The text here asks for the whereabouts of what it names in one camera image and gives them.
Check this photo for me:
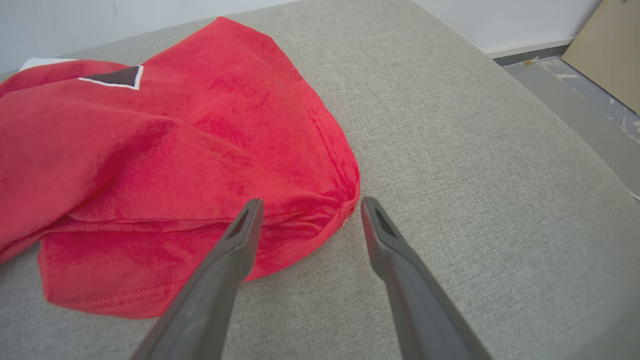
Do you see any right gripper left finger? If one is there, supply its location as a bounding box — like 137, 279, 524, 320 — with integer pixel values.
130, 198, 265, 360

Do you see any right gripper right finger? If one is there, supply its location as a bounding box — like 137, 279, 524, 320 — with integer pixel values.
361, 196, 493, 360

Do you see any red basketball jersey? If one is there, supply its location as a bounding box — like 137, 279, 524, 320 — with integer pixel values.
0, 16, 361, 320

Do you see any grey fabric sofa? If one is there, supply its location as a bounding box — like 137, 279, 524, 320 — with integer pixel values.
0, 0, 640, 360

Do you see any white and black baseboard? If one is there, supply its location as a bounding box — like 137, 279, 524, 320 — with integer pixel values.
486, 37, 576, 67

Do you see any light wooden board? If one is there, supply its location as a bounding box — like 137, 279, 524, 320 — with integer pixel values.
561, 0, 640, 115

